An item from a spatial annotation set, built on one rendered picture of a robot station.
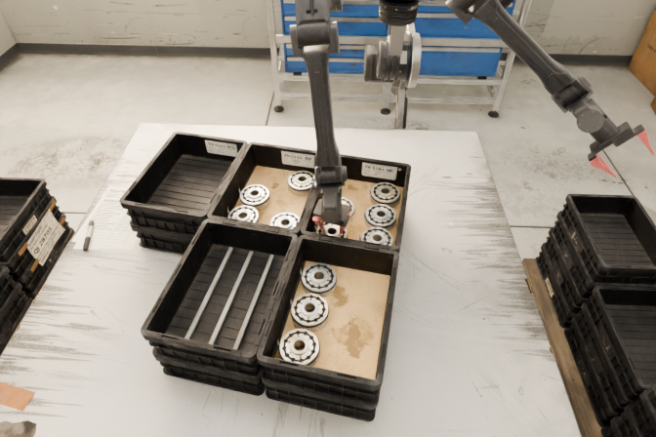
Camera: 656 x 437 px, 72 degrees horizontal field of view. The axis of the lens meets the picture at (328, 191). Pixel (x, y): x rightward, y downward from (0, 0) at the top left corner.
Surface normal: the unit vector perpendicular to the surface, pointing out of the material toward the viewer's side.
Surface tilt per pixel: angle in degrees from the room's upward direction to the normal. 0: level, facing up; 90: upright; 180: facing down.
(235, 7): 90
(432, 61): 90
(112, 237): 0
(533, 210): 0
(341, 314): 0
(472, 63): 90
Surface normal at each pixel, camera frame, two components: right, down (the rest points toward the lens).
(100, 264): 0.00, -0.73
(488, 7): -0.10, 0.65
